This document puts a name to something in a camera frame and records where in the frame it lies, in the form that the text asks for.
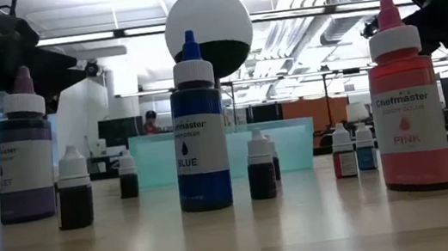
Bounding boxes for large pink dye bottle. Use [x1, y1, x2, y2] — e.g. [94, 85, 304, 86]
[358, 0, 448, 198]

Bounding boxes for black ceiling camera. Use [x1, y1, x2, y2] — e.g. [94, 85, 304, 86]
[83, 58, 102, 79]

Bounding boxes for black track spotlight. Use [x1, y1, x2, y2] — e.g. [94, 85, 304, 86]
[359, 16, 383, 41]

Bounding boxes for large violet dye bottle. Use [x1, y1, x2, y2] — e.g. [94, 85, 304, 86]
[0, 63, 64, 226]

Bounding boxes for person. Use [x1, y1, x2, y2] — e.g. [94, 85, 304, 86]
[140, 109, 163, 136]

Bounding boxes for white lampshade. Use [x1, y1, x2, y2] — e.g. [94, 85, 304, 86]
[344, 101, 371, 124]

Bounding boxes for translucent teal plastic bin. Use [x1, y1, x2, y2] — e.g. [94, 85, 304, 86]
[128, 113, 320, 193]

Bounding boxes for large blue dye bottle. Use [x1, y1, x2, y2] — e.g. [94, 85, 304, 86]
[157, 27, 236, 215]

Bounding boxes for small red dye bottle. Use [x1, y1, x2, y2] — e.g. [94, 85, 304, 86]
[328, 121, 360, 180]

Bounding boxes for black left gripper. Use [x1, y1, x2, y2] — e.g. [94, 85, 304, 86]
[0, 0, 93, 121]

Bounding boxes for small dark brown dye bottle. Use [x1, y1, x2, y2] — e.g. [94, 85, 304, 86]
[114, 149, 141, 199]

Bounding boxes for ceiling light bar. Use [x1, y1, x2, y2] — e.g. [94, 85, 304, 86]
[250, 0, 414, 27]
[35, 22, 168, 51]

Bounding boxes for small violet dye bottle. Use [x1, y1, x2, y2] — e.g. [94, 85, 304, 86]
[262, 132, 282, 183]

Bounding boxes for small dark purple dye bottle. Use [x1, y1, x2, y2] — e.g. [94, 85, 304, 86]
[242, 125, 279, 201]

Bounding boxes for white jug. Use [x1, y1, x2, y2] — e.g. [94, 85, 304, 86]
[95, 138, 108, 157]

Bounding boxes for small blue dye bottle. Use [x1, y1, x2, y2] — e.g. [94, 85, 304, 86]
[353, 120, 380, 172]

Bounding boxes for orange partition panel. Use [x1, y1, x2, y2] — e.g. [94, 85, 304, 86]
[280, 94, 353, 136]

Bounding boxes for white black globe lamp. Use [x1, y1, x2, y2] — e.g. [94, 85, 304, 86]
[160, 0, 261, 96]

